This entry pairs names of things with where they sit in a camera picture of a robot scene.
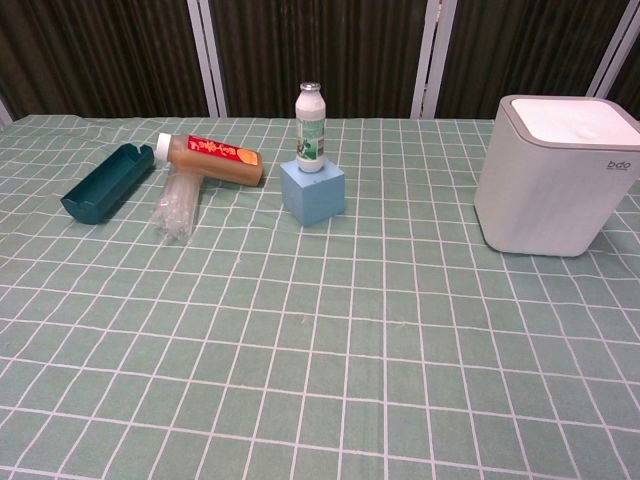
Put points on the white trash bin body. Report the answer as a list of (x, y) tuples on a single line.
[(545, 197)]

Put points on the white milk bottle green label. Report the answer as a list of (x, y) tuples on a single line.
[(311, 132)]

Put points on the dark teal plastic tray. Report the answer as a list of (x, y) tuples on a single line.
[(107, 181)]

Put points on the dark folding screen white frame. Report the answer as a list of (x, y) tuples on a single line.
[(320, 55)]

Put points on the clear plastic cup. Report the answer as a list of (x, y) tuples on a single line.
[(176, 207)]

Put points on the green checked tablecloth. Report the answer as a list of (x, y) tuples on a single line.
[(320, 350)]

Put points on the light blue cube block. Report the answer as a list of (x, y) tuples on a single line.
[(315, 196)]

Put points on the brown juice bottle red label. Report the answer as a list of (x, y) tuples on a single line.
[(215, 161)]

